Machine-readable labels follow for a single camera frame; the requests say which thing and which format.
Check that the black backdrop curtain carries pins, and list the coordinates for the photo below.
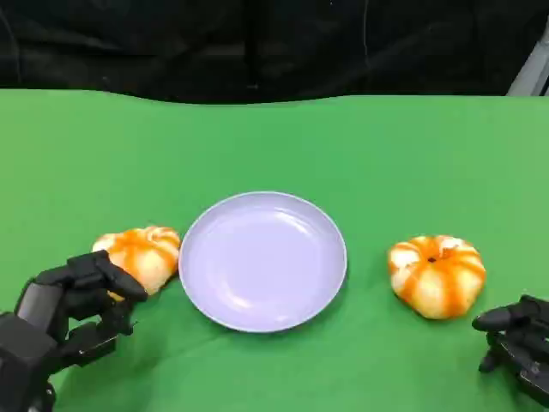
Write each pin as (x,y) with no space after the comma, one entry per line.
(257,43)

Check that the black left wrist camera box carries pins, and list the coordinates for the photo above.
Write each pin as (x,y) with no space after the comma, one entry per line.
(21,352)

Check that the lilac plate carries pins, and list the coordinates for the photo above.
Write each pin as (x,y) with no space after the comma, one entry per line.
(261,262)

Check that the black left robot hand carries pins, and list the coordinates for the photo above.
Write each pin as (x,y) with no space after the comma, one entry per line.
(43,300)

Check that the orange white toy bread roll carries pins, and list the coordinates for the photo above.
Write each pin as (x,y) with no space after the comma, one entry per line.
(437,283)
(150,257)

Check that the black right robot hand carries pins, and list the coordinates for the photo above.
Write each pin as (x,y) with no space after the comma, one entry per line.
(523,330)

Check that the green table cloth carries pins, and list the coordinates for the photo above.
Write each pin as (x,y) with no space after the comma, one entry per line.
(274,146)

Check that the grey metal frame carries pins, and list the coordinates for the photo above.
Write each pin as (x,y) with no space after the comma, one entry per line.
(532,73)

